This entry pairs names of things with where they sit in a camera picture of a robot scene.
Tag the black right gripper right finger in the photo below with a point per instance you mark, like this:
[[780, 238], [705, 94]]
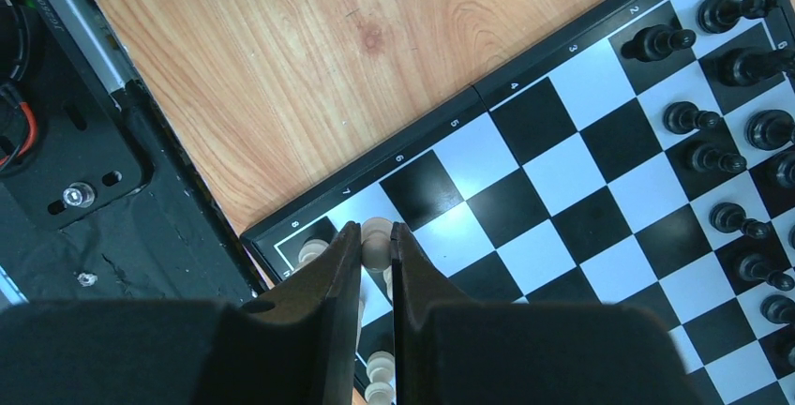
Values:
[[452, 349]]

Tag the black white chess board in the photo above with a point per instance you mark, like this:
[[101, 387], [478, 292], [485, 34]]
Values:
[[572, 173]]

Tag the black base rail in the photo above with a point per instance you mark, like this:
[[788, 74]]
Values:
[[98, 197]]

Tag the black chess piece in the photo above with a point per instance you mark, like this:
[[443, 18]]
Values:
[[720, 16]]

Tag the white chess pawn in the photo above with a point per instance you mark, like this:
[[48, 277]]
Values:
[[311, 250]]

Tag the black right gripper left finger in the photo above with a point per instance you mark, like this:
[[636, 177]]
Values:
[[293, 344]]

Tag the black chess pawn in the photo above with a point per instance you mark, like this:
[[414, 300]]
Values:
[[658, 42]]

